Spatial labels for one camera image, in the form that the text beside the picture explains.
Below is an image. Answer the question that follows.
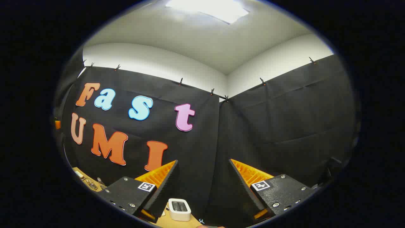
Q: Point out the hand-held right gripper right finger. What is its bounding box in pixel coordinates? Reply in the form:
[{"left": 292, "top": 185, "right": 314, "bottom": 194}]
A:
[{"left": 228, "top": 158, "right": 318, "bottom": 224}]

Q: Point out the row of black cloth clips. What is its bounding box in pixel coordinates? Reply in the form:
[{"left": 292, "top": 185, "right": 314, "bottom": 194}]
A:
[{"left": 82, "top": 57, "right": 315, "bottom": 102}]

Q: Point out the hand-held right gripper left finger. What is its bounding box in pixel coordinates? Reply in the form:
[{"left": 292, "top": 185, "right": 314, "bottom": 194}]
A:
[{"left": 97, "top": 160, "right": 179, "bottom": 224}]

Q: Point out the ceiling light panel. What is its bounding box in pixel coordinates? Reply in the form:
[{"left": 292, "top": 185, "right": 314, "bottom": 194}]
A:
[{"left": 165, "top": 0, "right": 250, "bottom": 24}]

